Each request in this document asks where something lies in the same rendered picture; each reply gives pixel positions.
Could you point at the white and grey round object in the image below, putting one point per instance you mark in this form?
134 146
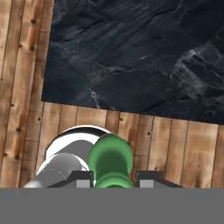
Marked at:
65 157

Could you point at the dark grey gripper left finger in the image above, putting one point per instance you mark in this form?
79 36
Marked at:
78 178

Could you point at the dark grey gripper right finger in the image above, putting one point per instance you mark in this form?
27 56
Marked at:
151 178

